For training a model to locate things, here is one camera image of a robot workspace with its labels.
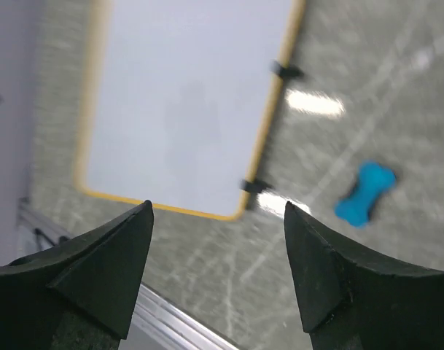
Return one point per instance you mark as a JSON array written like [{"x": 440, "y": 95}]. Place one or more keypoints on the blue bone-shaped eraser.
[{"x": 373, "y": 180}]

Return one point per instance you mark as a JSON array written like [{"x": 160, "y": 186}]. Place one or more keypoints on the black whiteboard clip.
[
  {"x": 287, "y": 72},
  {"x": 255, "y": 186}
]

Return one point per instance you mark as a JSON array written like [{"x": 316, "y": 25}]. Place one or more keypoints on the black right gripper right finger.
[{"x": 352, "y": 297}]

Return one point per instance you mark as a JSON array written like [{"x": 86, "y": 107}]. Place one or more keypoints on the yellow-framed whiteboard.
[{"x": 177, "y": 100}]

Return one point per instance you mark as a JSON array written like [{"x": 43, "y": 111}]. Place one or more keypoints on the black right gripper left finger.
[{"x": 80, "y": 294}]

